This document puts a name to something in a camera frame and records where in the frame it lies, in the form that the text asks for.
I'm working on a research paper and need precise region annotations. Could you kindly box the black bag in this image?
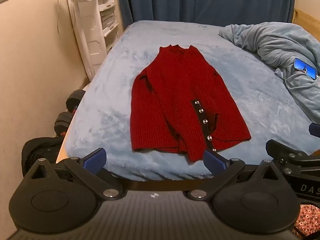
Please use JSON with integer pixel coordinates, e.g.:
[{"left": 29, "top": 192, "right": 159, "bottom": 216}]
[{"left": 21, "top": 137, "right": 63, "bottom": 178}]

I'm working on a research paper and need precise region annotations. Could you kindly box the floral patterned cloth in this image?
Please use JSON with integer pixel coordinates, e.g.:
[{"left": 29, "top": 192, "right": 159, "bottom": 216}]
[{"left": 292, "top": 203, "right": 320, "bottom": 238}]

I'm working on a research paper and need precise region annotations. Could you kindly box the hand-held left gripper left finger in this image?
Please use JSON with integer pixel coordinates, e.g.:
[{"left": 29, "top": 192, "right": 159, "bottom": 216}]
[{"left": 32, "top": 147, "right": 123, "bottom": 201}]

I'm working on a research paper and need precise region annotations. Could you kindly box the white shelf unit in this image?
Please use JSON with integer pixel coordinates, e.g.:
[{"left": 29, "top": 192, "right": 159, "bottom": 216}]
[{"left": 66, "top": 0, "right": 121, "bottom": 81}]

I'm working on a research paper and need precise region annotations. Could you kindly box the light blue fleece bed sheet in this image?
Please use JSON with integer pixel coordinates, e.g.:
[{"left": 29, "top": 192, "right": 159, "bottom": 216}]
[{"left": 60, "top": 20, "right": 320, "bottom": 182}]

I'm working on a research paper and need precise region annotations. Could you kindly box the smartphone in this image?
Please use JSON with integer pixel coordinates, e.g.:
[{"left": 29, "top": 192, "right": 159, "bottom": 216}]
[{"left": 293, "top": 57, "right": 319, "bottom": 81}]

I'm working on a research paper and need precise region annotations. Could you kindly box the black dumbbell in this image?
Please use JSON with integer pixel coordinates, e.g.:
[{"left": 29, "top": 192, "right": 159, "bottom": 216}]
[
  {"left": 67, "top": 89, "right": 86, "bottom": 111},
  {"left": 53, "top": 112, "right": 73, "bottom": 137}
]

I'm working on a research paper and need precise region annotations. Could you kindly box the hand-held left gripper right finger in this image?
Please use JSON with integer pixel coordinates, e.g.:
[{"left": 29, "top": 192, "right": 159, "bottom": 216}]
[{"left": 183, "top": 149, "right": 283, "bottom": 201}]

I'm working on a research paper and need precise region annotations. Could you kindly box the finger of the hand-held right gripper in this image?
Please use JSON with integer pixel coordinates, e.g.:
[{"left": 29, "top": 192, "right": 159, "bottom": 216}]
[
  {"left": 266, "top": 139, "right": 320, "bottom": 174},
  {"left": 308, "top": 122, "right": 320, "bottom": 138}
]

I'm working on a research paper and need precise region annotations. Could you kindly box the dark blue curtain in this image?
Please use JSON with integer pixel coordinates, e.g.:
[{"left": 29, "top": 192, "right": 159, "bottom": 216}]
[{"left": 116, "top": 0, "right": 297, "bottom": 29}]

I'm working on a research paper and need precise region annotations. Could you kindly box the red knit sweater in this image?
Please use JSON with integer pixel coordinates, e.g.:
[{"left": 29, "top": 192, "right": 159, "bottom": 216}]
[{"left": 130, "top": 44, "right": 252, "bottom": 162}]

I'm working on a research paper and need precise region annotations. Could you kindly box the grey-blue duvet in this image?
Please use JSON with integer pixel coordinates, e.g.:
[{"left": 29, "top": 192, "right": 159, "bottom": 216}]
[{"left": 219, "top": 22, "right": 320, "bottom": 127}]

